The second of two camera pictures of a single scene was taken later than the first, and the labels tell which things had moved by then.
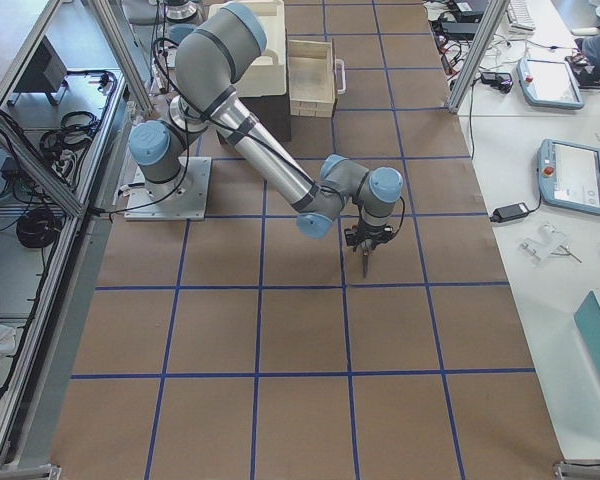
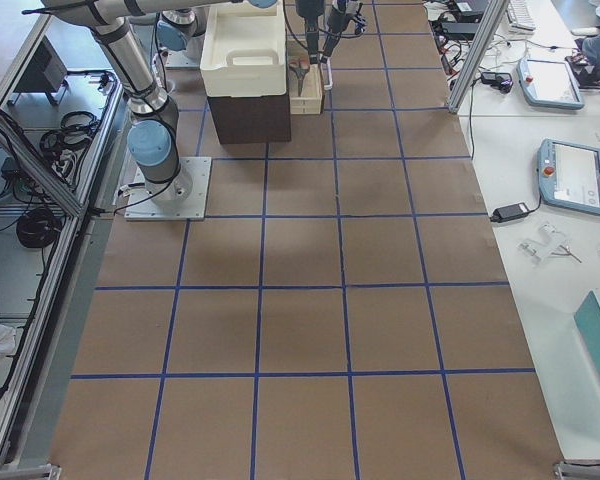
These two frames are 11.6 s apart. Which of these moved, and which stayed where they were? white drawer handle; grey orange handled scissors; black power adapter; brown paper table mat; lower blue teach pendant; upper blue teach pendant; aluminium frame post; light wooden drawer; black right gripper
Moved: white drawer handle; grey orange handled scissors; light wooden drawer; black right gripper
Stayed: black power adapter; aluminium frame post; lower blue teach pendant; brown paper table mat; upper blue teach pendant
